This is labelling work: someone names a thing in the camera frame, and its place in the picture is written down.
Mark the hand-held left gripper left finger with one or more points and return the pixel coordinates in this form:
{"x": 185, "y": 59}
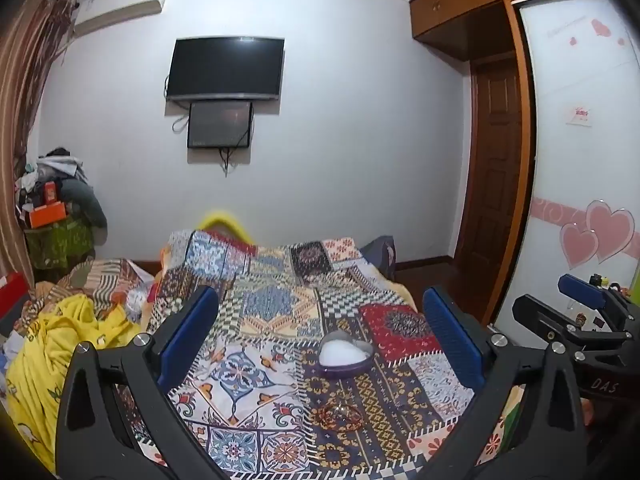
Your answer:
{"x": 190, "y": 335}

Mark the small black wall screen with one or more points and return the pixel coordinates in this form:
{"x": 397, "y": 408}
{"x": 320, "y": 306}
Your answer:
{"x": 219, "y": 124}

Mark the orange box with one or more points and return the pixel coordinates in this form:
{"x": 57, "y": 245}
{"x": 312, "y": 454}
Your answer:
{"x": 47, "y": 214}

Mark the green patterned bag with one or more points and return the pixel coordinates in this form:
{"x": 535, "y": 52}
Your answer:
{"x": 57, "y": 245}

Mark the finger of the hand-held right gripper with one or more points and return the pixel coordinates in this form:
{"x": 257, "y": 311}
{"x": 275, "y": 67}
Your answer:
{"x": 580, "y": 291}
{"x": 537, "y": 312}

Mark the pink heart sticker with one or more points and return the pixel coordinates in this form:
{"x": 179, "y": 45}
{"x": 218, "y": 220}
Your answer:
{"x": 607, "y": 232}

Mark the white paper notice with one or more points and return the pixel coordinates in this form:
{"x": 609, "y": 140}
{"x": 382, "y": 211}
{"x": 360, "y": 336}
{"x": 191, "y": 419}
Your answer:
{"x": 581, "y": 116}

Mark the black wall television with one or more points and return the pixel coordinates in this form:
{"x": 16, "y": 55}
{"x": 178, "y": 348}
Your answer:
{"x": 225, "y": 67}

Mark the pile of clothes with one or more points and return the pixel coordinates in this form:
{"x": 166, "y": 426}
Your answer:
{"x": 75, "y": 190}

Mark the dark blue bag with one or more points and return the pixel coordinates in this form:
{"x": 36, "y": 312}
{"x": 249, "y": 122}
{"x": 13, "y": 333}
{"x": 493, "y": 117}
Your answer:
{"x": 380, "y": 255}

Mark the person's right hand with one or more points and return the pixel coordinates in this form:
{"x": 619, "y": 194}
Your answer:
{"x": 591, "y": 412}

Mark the yellow cloth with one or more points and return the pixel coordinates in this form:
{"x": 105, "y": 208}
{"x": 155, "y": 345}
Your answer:
{"x": 45, "y": 355}

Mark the wooden overhead cabinet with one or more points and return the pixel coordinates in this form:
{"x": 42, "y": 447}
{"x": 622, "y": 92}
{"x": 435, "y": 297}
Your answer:
{"x": 465, "y": 0}

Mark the brown wooden door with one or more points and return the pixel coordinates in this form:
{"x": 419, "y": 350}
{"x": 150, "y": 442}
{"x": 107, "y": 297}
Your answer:
{"x": 492, "y": 170}

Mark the striped brown blanket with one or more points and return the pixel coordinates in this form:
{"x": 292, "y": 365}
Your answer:
{"x": 95, "y": 280}

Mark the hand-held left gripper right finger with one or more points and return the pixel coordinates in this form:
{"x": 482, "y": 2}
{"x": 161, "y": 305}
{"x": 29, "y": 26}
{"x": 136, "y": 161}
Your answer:
{"x": 452, "y": 335}

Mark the purple heart-shaped box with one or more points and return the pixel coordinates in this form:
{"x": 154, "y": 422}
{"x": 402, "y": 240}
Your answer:
{"x": 345, "y": 355}

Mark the brown striped curtain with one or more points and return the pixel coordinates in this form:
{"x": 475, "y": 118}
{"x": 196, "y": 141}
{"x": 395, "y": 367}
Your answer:
{"x": 25, "y": 110}

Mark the white air conditioner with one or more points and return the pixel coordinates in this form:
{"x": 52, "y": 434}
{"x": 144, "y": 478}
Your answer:
{"x": 117, "y": 7}

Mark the patchwork printed blanket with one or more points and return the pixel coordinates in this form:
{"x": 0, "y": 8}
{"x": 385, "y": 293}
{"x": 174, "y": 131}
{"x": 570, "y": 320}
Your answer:
{"x": 280, "y": 310}

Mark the white sliding wardrobe door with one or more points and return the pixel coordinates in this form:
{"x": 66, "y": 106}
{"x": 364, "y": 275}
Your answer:
{"x": 575, "y": 170}

